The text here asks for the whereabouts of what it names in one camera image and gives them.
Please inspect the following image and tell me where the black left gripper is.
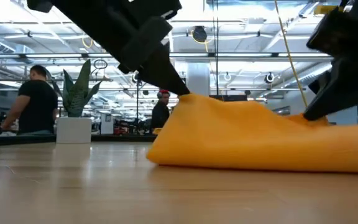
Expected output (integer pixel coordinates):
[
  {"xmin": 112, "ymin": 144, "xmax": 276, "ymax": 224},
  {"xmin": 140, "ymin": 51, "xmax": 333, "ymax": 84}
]
[{"xmin": 51, "ymin": 0, "xmax": 191, "ymax": 96}]

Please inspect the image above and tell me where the orange microfiber towel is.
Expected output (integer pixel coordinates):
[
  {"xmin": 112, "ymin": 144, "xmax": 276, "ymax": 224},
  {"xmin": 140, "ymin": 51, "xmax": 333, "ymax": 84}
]
[{"xmin": 146, "ymin": 93, "xmax": 358, "ymax": 174}]

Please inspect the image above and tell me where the white square pillar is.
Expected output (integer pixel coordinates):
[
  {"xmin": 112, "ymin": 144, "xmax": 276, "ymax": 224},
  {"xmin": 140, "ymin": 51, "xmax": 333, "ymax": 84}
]
[{"xmin": 186, "ymin": 62, "xmax": 211, "ymax": 96}]

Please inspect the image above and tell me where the round black ceiling lamp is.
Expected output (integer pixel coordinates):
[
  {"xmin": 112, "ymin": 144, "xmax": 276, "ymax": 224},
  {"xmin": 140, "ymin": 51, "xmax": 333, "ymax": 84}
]
[{"xmin": 193, "ymin": 26, "xmax": 208, "ymax": 44}]

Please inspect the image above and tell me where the person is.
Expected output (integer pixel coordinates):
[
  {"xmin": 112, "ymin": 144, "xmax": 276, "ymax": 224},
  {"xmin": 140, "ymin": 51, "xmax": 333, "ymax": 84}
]
[
  {"xmin": 150, "ymin": 89, "xmax": 171, "ymax": 130},
  {"xmin": 0, "ymin": 64, "xmax": 58, "ymax": 135}
]

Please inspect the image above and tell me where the black display screen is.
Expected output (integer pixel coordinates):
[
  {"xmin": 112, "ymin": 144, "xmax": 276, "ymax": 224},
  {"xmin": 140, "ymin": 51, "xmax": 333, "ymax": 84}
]
[{"xmin": 209, "ymin": 95, "xmax": 248, "ymax": 102}]

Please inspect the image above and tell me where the snake plant in white pot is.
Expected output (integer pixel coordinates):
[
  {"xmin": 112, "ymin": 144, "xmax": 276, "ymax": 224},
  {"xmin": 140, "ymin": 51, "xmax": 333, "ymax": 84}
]
[{"xmin": 44, "ymin": 58, "xmax": 103, "ymax": 144}]

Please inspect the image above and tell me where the yellow cable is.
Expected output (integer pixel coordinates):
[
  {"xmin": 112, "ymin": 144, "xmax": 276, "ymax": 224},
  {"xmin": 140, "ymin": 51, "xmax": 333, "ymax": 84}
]
[{"xmin": 273, "ymin": 0, "xmax": 309, "ymax": 108}]

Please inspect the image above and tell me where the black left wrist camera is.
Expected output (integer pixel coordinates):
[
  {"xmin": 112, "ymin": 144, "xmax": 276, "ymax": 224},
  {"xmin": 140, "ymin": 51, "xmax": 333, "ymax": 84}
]
[{"xmin": 129, "ymin": 0, "xmax": 183, "ymax": 21}]

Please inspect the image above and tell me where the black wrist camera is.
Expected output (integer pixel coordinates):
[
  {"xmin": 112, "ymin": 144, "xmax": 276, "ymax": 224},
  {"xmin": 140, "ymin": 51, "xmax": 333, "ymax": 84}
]
[
  {"xmin": 129, "ymin": 0, "xmax": 183, "ymax": 21},
  {"xmin": 306, "ymin": 6, "xmax": 358, "ymax": 60}
]

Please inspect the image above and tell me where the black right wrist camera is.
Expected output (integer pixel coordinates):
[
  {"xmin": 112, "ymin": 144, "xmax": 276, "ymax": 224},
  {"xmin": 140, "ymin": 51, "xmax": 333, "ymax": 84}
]
[{"xmin": 306, "ymin": 6, "xmax": 358, "ymax": 60}]

